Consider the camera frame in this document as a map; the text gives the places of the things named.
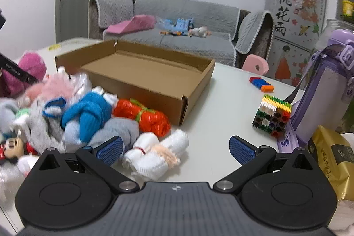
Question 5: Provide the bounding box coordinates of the magenta plush toy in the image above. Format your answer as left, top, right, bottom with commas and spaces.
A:
0, 51, 47, 98

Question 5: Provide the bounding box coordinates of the pink toy laptop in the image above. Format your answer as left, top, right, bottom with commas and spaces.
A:
106, 15, 157, 34

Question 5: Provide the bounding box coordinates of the light grey sock bundle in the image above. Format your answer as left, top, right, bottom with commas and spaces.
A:
21, 102, 68, 155

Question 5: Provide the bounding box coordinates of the cartoon mouse toy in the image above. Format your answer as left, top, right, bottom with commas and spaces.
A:
0, 136, 38, 167

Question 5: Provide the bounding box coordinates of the colourful block cube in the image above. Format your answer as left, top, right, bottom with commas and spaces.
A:
252, 94, 292, 138

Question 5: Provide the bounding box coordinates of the row of colourful blocks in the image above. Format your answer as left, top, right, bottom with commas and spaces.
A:
249, 76, 275, 93

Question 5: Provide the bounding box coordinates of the grey covered sofa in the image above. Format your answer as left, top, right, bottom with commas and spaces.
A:
88, 0, 275, 68

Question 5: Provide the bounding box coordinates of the gold foil packet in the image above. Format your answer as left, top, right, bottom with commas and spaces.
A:
308, 125, 354, 202

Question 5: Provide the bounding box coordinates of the yellow plastic tub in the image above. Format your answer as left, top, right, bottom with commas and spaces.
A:
342, 0, 354, 17

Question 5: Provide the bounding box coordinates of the pink fluffy ball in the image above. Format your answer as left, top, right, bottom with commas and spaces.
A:
19, 73, 83, 106

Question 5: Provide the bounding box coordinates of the white cloth item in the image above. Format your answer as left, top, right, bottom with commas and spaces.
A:
66, 73, 93, 102

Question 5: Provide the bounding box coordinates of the bluish grey sock bundle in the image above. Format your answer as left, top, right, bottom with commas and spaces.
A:
88, 117, 139, 151

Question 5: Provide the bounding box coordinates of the clear plastic bag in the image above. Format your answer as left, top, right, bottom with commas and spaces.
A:
0, 154, 40, 205

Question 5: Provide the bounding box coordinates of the orange mesh bundle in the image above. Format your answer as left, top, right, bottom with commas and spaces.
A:
112, 98, 171, 138

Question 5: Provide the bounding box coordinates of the light blue plastic toy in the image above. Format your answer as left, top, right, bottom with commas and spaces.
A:
157, 17, 177, 32

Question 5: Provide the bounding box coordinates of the white plush toy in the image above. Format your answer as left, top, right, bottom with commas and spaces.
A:
188, 26, 208, 39

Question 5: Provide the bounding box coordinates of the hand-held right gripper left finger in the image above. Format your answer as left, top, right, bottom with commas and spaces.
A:
30, 136, 140, 194

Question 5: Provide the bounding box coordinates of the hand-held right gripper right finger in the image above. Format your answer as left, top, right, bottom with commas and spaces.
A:
213, 135, 322, 194

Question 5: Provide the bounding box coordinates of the large glass jar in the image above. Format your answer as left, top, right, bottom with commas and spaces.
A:
313, 18, 354, 57

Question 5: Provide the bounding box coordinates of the white desktop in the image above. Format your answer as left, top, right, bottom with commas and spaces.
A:
0, 37, 354, 236

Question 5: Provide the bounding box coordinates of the grey blue sock bundle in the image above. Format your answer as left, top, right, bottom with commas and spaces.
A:
0, 99, 20, 135

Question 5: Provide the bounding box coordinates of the brown cardboard box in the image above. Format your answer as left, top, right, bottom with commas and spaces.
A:
54, 40, 216, 126

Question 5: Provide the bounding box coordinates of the small white sock bundle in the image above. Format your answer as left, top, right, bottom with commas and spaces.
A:
92, 87, 118, 107

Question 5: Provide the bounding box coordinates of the pink plastic chair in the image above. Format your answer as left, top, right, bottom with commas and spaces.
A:
242, 55, 270, 76

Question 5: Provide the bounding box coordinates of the blue toy castle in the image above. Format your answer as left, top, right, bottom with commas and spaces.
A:
173, 17, 194, 35

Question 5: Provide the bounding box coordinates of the purple water bottle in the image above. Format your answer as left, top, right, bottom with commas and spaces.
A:
277, 29, 354, 153

